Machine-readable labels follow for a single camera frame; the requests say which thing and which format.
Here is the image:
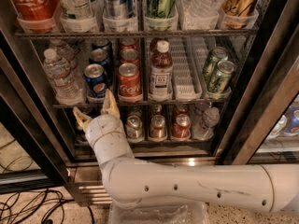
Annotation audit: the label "shelf silver green can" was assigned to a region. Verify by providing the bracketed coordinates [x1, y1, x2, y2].
[60, 0, 93, 20]
[125, 116, 143, 139]

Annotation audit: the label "top shelf silver blue can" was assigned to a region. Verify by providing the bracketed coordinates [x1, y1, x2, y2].
[104, 0, 134, 20]

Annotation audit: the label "top shelf coca-cola can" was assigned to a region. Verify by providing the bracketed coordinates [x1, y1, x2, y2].
[12, 0, 58, 21]

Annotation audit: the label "clear plastic bin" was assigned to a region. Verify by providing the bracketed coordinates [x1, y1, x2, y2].
[108, 203, 210, 224]

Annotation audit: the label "bottom shelf tan can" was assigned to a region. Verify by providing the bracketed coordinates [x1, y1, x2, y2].
[149, 115, 165, 138]

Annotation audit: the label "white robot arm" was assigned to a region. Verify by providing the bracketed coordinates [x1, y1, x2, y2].
[73, 91, 299, 216]

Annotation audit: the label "right fridge glass door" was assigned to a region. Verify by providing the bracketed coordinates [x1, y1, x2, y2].
[224, 25, 299, 164]

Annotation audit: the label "bottom shelf water bottle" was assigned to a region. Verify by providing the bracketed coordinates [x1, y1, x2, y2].
[193, 107, 220, 141]

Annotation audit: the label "rear water bottle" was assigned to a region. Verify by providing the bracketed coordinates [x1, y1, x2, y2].
[50, 39, 78, 70]

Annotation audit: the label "bottom shelf silver green can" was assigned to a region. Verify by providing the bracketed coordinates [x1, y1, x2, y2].
[125, 116, 143, 139]

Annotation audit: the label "bottom shelf pepsi can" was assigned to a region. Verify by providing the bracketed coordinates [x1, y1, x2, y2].
[75, 123, 87, 143]

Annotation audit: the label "red coca-cola can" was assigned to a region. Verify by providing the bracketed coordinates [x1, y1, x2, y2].
[119, 37, 137, 50]
[118, 63, 141, 97]
[120, 49, 139, 66]

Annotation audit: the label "blue pepsi can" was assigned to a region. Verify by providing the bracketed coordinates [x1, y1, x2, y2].
[89, 49, 112, 77]
[92, 38, 113, 59]
[84, 63, 108, 98]

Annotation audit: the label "top shelf gold can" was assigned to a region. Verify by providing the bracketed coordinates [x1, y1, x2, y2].
[222, 0, 258, 17]

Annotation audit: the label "top wire shelf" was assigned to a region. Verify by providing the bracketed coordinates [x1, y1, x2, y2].
[15, 29, 257, 39]

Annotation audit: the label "front iced tea bottle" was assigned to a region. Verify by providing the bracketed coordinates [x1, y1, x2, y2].
[149, 40, 173, 101]

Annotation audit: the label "top shelf silver green can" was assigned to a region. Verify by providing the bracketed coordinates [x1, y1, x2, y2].
[60, 0, 93, 20]

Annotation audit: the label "wire shelf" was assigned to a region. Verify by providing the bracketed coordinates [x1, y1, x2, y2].
[15, 29, 257, 39]
[52, 99, 228, 108]

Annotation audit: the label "steel fridge base grille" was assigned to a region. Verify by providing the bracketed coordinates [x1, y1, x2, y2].
[66, 157, 225, 207]

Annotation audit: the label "front green can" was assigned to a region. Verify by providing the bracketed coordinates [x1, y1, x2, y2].
[207, 61, 236, 93]

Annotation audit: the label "left fridge glass door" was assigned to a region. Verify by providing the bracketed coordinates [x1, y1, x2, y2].
[0, 33, 67, 194]

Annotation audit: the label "rear red coca-cola can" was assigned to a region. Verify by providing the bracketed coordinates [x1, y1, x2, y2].
[119, 37, 137, 50]

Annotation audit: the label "front water bottle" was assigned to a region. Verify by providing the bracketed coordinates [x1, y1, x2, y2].
[43, 49, 84, 105]

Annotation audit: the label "fridge glass door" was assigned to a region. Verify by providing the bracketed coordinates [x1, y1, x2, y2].
[224, 25, 299, 164]
[0, 33, 67, 194]

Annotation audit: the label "empty white shelf tray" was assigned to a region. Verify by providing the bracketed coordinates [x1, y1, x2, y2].
[169, 38, 202, 101]

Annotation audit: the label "black floor cables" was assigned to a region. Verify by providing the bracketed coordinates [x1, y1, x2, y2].
[0, 137, 95, 224]

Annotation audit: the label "middle wire shelf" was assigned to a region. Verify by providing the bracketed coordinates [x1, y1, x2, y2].
[52, 99, 228, 108]

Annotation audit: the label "front red coca-cola can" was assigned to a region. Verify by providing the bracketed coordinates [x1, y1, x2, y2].
[118, 63, 141, 97]

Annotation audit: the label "rear green can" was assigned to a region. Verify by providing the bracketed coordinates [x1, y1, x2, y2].
[202, 47, 229, 82]

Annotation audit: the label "bottom shelf red can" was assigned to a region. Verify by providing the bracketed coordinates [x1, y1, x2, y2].
[172, 114, 191, 138]

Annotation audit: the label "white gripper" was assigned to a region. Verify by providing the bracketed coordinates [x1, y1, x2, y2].
[73, 90, 134, 167]

